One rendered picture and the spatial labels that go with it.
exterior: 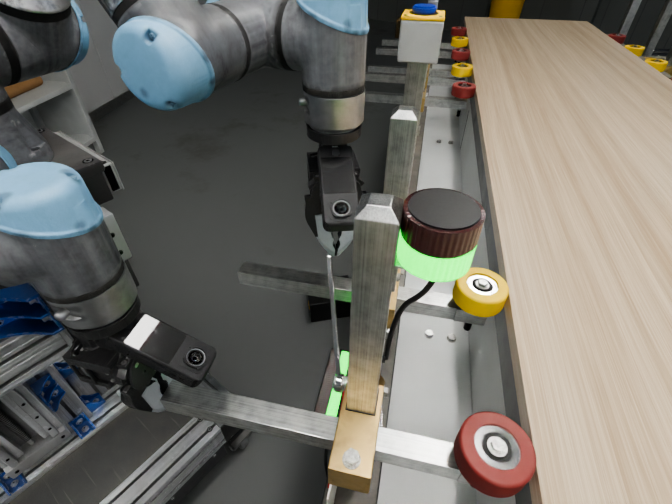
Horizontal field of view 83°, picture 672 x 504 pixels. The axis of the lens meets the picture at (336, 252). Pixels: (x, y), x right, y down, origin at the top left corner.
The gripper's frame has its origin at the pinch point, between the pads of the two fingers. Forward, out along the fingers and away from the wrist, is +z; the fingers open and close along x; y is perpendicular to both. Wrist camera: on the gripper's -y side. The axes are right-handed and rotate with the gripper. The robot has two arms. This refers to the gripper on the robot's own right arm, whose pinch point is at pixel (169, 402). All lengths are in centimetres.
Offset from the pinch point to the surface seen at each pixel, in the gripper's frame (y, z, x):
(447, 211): -31.0, -35.3, -3.5
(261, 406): -13.9, -3.8, -0.7
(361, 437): -27.2, -5.0, 0.8
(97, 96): 256, 69, -272
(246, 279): -1.8, -2.0, -23.6
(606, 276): -62, -9, -32
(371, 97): -9, -2, -124
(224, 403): -9.0, -3.7, 0.0
